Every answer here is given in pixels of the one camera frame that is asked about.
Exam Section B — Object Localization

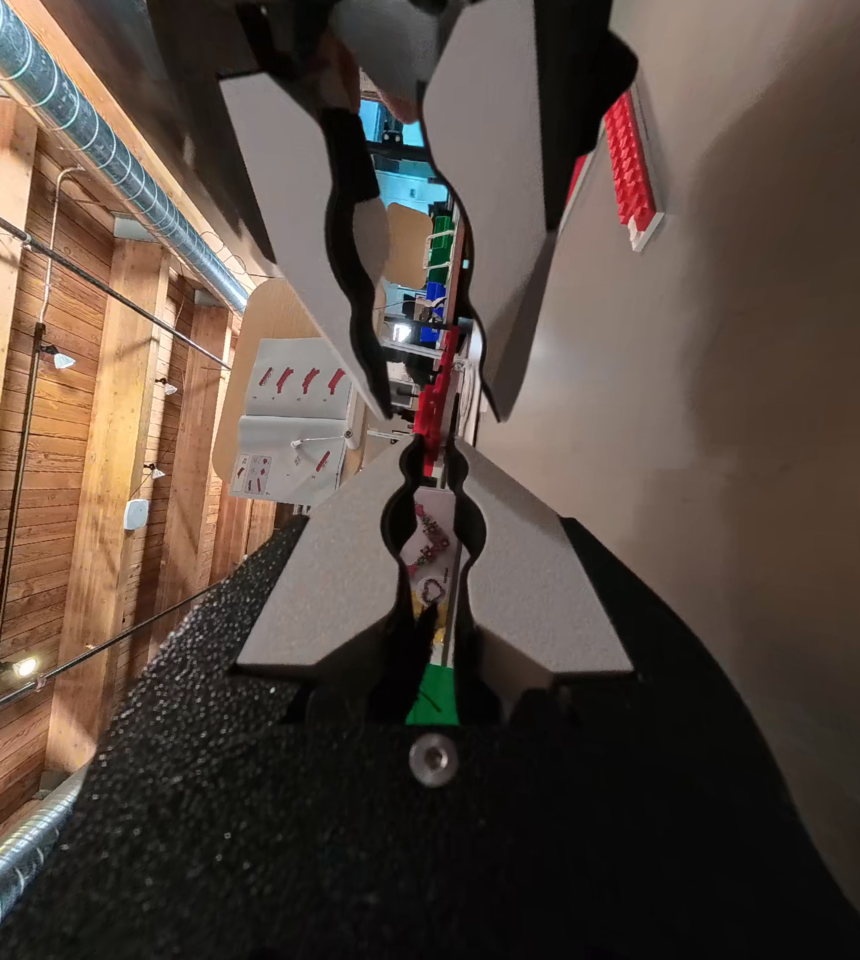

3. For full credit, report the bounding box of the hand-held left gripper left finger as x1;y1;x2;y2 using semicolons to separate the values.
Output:
233;433;425;685

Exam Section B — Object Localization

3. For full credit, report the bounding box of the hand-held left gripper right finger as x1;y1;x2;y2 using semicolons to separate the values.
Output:
449;435;637;699

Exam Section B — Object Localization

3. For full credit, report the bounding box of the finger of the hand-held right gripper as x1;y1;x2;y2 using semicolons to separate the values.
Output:
421;0;560;425
218;69;395;421

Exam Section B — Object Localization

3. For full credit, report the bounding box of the red and white lego assembly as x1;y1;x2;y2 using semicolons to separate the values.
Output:
412;324;463;483

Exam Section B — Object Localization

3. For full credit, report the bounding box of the white and yellow lego box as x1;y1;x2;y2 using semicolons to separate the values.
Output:
398;486;470;670

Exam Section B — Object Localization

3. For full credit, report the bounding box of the lego instruction booklet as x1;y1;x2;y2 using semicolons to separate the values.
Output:
229;337;360;505

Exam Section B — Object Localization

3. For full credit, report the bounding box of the person's right hand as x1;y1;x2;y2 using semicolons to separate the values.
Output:
357;69;425;125

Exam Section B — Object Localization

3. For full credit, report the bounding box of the small green storage bin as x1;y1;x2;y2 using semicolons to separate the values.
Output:
428;214;460;285

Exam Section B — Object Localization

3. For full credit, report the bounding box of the green plastic bin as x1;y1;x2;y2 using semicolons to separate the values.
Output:
404;666;460;726

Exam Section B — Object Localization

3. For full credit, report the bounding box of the white paper sheet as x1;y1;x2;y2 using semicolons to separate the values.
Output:
454;330;488;445

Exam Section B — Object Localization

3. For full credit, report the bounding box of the black ceiling tie rod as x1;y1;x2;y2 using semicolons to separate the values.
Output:
0;186;235;370
0;581;217;736

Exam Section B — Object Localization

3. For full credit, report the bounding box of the silver spiral ceiling duct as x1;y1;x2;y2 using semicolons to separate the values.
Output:
0;0;253;316
0;765;92;960

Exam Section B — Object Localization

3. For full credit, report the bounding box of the red and white lego frame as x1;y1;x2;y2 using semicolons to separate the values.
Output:
565;88;665;252

